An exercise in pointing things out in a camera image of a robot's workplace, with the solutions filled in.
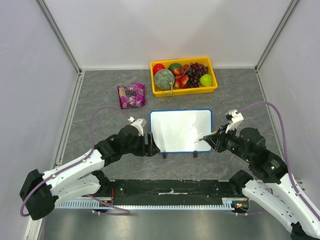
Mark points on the dark green round fruit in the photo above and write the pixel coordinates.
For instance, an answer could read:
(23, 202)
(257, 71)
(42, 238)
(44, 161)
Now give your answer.
(174, 66)

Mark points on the green netted melon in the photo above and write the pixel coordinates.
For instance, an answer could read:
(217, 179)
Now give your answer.
(164, 80)

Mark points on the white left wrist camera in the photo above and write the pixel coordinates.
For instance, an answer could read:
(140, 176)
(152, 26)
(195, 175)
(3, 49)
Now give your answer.
(138, 123)

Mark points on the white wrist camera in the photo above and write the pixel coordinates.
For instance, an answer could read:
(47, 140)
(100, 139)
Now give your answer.
(138, 123)
(234, 120)

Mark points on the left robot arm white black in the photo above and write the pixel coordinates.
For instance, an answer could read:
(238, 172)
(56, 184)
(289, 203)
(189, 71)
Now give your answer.
(42, 192)

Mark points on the white slotted cable duct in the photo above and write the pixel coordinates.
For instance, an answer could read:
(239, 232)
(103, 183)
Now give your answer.
(222, 204)

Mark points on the purple snack bag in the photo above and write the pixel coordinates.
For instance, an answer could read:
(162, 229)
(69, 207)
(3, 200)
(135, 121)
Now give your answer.
(132, 96)

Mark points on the right aluminium frame post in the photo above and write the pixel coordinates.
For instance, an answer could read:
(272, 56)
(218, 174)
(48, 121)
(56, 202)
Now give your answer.
(277, 33)

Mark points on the left aluminium frame post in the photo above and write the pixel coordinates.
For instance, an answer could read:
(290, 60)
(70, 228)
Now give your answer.
(58, 34)

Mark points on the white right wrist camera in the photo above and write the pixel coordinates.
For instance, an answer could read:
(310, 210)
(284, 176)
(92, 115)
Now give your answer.
(234, 120)

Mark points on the yellow plastic fruit bin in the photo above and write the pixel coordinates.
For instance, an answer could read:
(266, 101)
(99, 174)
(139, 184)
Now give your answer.
(188, 91)

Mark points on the blue framed whiteboard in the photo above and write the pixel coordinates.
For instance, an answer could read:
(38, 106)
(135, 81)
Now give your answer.
(180, 130)

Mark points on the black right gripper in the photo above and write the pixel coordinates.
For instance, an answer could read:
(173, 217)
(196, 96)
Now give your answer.
(216, 140)

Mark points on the green pear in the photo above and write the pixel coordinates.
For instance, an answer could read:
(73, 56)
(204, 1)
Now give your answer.
(206, 80)

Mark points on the purple grape bunch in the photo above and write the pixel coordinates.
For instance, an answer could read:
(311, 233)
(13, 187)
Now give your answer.
(195, 71)

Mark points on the aluminium frame post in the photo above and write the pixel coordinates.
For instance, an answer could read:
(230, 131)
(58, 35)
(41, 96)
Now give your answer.
(58, 34)
(277, 33)

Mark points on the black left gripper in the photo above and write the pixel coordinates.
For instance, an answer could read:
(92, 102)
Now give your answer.
(151, 149)

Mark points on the red apple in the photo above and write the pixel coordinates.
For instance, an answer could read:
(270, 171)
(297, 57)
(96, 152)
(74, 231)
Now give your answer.
(157, 67)

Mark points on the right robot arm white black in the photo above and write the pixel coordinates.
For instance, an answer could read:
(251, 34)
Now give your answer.
(269, 185)

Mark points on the red cherry cluster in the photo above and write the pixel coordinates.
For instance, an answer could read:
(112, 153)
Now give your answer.
(181, 77)

